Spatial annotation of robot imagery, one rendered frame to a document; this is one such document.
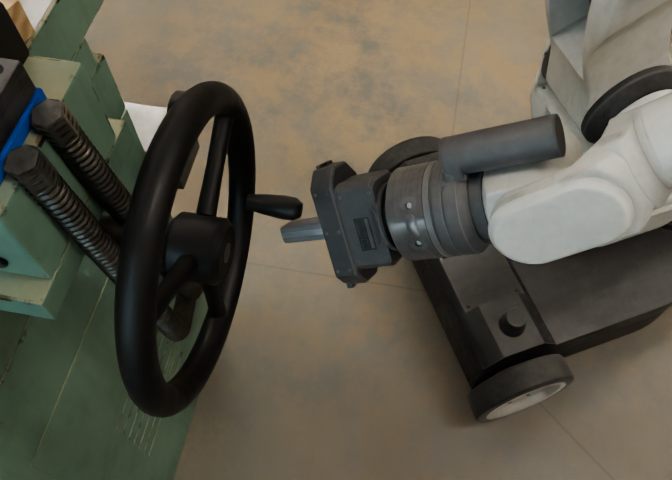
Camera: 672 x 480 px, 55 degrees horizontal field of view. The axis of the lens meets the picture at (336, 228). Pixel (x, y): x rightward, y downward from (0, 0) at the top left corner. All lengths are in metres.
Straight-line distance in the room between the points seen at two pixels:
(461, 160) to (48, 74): 0.32
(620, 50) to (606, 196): 0.41
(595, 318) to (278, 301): 0.65
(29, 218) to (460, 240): 0.33
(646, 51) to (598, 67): 0.07
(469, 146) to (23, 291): 0.36
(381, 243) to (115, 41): 1.50
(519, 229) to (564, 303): 0.81
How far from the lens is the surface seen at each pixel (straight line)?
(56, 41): 0.69
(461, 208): 0.55
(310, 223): 0.65
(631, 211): 0.51
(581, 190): 0.49
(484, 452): 1.37
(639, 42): 0.90
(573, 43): 0.94
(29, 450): 0.79
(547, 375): 1.23
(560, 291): 1.33
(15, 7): 0.64
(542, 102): 1.09
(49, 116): 0.48
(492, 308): 1.23
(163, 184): 0.45
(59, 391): 0.81
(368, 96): 1.76
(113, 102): 0.80
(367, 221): 0.60
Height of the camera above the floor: 1.31
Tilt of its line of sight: 60 degrees down
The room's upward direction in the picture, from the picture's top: straight up
